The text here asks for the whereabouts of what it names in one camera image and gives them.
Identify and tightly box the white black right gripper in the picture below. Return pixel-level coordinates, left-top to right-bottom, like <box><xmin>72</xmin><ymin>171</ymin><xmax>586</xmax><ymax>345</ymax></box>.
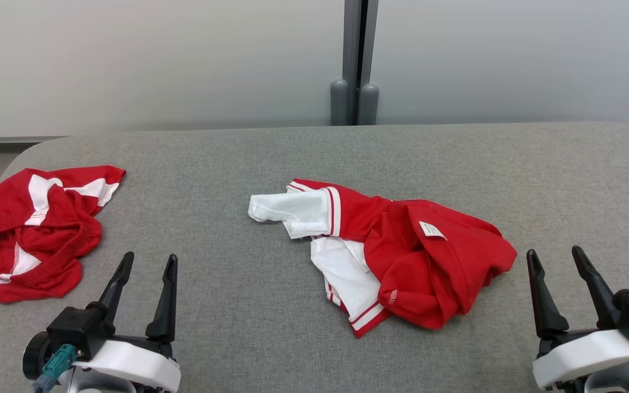
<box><xmin>526</xmin><ymin>246</ymin><xmax>629</xmax><ymax>393</ymax></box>

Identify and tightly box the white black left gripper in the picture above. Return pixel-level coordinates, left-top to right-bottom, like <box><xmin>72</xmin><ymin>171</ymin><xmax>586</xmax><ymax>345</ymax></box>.
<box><xmin>22</xmin><ymin>252</ymin><xmax>181</xmax><ymax>393</ymax></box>

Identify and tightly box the red white numbered jersey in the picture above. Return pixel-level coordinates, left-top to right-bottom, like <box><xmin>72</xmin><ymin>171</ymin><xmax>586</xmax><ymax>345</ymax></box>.
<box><xmin>248</xmin><ymin>178</ymin><xmax>518</xmax><ymax>339</ymax></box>

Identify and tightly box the grey fabric sofa cushion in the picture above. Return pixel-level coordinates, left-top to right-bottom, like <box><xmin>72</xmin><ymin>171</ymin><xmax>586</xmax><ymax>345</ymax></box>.
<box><xmin>0</xmin><ymin>121</ymin><xmax>629</xmax><ymax>393</ymax></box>

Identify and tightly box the grey cylinder post foot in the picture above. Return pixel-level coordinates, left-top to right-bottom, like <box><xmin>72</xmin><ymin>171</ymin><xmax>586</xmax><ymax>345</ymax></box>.
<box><xmin>330</xmin><ymin>79</ymin><xmax>349</xmax><ymax>126</ymax></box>
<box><xmin>358</xmin><ymin>83</ymin><xmax>379</xmax><ymax>126</ymax></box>

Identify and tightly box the grey partition frame post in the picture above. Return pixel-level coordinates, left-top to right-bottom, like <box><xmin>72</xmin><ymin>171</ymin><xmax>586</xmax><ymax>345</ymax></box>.
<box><xmin>343</xmin><ymin>0</ymin><xmax>379</xmax><ymax>126</ymax></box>

